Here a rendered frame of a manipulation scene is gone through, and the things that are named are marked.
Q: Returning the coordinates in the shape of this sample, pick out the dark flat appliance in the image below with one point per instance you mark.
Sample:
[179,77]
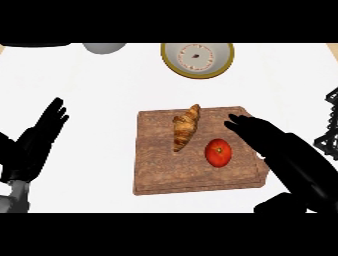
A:
[33,44]

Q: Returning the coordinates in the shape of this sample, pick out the white bowl with yellow rim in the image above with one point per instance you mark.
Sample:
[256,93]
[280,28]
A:
[197,60]

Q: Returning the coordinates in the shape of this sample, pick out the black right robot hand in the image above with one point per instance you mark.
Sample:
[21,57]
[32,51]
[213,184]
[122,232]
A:
[293,156]

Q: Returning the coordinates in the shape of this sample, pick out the grey round object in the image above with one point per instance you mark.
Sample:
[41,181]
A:
[103,48]

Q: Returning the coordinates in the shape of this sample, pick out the golden brown croissant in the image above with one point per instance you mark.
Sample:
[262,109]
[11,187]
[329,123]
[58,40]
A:
[185,128]

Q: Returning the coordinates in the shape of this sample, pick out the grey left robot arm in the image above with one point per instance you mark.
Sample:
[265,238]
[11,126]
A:
[8,198]

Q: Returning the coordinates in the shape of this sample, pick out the red tomato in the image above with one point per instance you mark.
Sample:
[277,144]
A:
[218,152]

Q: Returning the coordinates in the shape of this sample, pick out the brown wooden cutting board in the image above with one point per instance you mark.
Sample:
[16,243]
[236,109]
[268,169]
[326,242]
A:
[194,153]

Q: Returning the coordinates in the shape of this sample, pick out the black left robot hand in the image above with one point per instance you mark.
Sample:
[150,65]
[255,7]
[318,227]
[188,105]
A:
[27,146]

